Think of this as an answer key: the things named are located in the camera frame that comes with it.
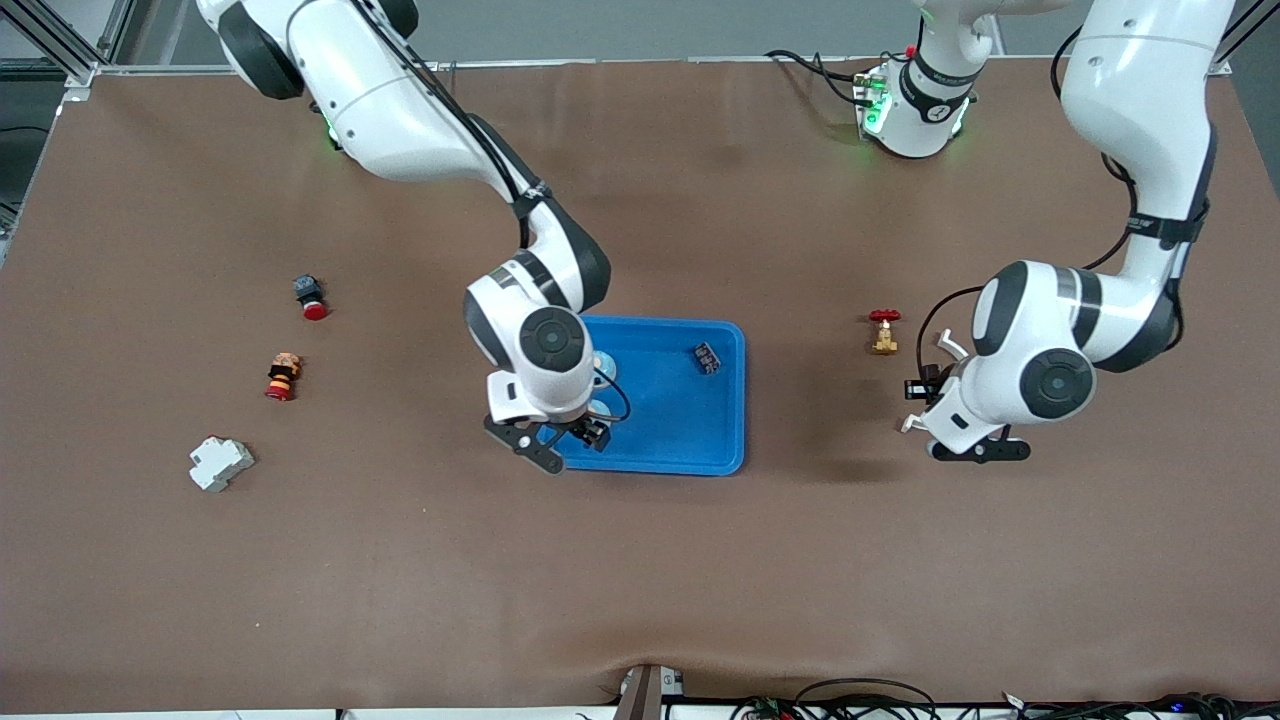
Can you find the brown table cover mat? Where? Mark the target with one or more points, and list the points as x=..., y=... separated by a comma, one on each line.
x=640, y=580

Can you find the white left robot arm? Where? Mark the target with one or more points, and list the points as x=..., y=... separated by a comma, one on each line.
x=1140, y=100

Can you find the blue call bell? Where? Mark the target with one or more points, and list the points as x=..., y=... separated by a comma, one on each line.
x=606, y=365
x=603, y=408

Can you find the white curved plastic bracket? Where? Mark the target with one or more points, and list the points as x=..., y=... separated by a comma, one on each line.
x=947, y=342

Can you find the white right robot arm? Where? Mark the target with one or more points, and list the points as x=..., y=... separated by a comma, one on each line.
x=400, y=110

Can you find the red yellow stacked push button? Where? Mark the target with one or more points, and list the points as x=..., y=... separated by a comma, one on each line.
x=283, y=378

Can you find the red black push button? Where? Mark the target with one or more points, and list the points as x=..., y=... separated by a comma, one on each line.
x=312, y=300

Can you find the blue plastic tray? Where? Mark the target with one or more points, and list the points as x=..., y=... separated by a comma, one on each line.
x=680, y=430

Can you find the white circuit breaker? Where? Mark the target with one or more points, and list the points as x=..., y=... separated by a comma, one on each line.
x=220, y=464

